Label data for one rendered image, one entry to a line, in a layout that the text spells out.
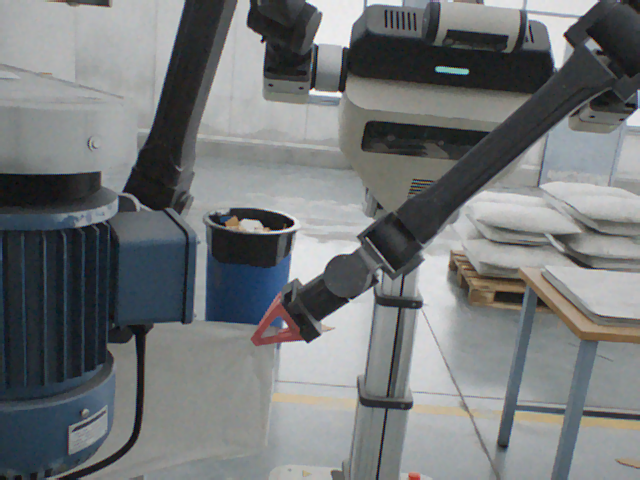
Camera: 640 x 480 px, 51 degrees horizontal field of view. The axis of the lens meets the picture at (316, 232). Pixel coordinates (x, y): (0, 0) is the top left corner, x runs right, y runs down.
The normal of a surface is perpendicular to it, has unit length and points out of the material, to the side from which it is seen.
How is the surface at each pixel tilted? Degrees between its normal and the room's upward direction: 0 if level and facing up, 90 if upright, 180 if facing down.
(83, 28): 90
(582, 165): 90
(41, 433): 92
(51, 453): 92
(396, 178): 130
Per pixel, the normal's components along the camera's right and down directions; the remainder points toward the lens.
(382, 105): 0.09, -0.57
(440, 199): -0.43, 0.16
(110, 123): 0.91, 0.21
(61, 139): 0.61, 0.27
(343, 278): -0.19, -0.04
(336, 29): 0.02, 0.26
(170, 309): 0.42, 0.28
